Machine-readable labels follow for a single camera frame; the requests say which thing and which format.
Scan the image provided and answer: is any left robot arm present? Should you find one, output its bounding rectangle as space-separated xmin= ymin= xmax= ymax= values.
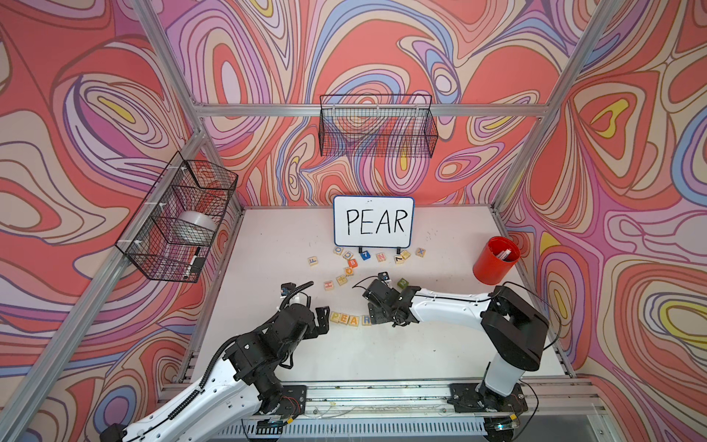
xmin=99 ymin=283 xmax=331 ymax=441

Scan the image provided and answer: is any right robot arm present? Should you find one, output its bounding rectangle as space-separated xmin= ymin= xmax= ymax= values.
xmin=363 ymin=276 xmax=551 ymax=414

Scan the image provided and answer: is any whiteboard with PEAR text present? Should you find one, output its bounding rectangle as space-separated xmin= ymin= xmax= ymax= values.
xmin=333 ymin=195 xmax=415 ymax=249

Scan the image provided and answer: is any red cup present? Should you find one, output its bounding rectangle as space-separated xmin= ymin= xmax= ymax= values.
xmin=472 ymin=236 xmax=520 ymax=285

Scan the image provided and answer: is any marker in red cup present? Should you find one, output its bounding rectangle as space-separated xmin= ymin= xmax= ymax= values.
xmin=496 ymin=250 xmax=511 ymax=261

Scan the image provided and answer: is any white tape roll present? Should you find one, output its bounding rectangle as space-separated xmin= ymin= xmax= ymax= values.
xmin=172 ymin=211 xmax=217 ymax=246

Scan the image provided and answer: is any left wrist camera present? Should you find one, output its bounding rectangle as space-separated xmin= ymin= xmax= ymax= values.
xmin=281 ymin=281 xmax=313 ymax=309

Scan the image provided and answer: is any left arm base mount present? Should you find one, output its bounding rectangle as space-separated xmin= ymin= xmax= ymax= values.
xmin=259 ymin=384 xmax=307 ymax=419

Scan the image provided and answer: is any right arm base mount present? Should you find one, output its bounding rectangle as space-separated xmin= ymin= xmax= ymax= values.
xmin=447 ymin=383 xmax=528 ymax=415

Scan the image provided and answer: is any left black wire basket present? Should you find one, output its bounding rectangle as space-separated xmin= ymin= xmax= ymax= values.
xmin=115 ymin=152 xmax=239 ymax=284

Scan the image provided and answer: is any black wire basket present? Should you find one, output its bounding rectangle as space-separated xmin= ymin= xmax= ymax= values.
xmin=115 ymin=152 xmax=239 ymax=284
xmin=319 ymin=92 xmax=439 ymax=158

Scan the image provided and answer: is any back black wire basket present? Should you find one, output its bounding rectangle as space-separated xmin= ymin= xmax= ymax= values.
xmin=319 ymin=92 xmax=439 ymax=158

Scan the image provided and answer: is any aluminium front rail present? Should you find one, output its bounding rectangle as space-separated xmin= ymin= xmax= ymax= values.
xmin=294 ymin=376 xmax=609 ymax=421

